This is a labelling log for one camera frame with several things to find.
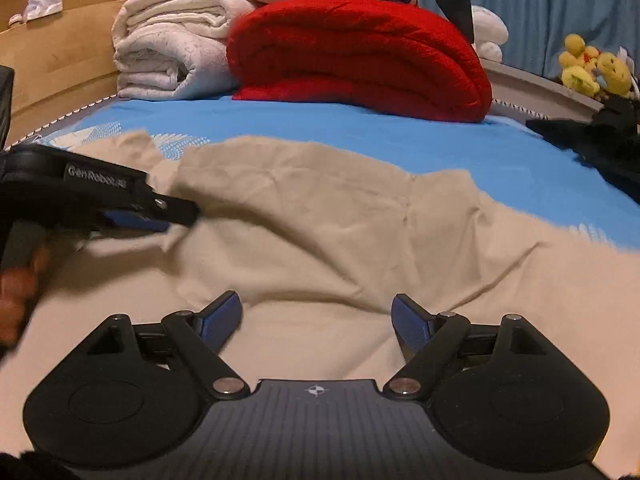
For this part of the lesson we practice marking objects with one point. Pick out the white plush toy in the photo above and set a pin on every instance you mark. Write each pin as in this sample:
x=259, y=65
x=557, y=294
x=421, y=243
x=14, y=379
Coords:
x=490, y=30

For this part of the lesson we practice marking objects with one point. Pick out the yellow plush toy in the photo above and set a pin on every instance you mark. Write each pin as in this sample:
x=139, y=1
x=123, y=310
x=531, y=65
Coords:
x=577, y=67
x=615, y=75

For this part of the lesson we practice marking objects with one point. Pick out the white crumpled cloth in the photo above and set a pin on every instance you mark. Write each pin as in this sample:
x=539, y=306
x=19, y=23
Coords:
x=42, y=7

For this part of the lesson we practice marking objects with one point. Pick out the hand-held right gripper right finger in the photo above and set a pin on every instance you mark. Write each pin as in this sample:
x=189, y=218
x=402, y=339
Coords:
x=410, y=325

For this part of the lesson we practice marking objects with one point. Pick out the wooden bed frame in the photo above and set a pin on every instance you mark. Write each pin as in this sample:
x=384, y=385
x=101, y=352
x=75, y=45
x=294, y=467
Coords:
x=65, y=70

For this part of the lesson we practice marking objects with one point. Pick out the white folded blanket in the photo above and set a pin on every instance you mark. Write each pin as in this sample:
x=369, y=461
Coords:
x=165, y=55

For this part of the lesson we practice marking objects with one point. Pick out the grey window ledge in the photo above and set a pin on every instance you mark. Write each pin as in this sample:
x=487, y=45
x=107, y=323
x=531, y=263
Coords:
x=530, y=85

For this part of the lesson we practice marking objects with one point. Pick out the blue curtain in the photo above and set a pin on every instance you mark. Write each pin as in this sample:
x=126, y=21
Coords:
x=550, y=0

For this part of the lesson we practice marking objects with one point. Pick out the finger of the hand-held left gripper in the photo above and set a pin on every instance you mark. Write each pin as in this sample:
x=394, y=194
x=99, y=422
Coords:
x=145, y=220

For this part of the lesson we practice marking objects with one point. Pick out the beige and mustard jacket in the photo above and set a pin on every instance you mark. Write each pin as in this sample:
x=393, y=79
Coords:
x=325, y=210

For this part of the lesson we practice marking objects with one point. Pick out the person's left hand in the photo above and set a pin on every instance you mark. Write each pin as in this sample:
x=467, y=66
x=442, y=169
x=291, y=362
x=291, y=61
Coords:
x=17, y=300

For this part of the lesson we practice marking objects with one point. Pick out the red folded blanket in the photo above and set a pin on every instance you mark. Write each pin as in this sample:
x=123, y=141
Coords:
x=360, y=55

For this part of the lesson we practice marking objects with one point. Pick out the pile of black clothes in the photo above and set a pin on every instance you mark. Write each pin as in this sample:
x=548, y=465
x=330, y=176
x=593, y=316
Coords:
x=600, y=145

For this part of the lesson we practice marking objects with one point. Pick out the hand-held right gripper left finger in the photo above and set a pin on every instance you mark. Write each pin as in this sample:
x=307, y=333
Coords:
x=220, y=322

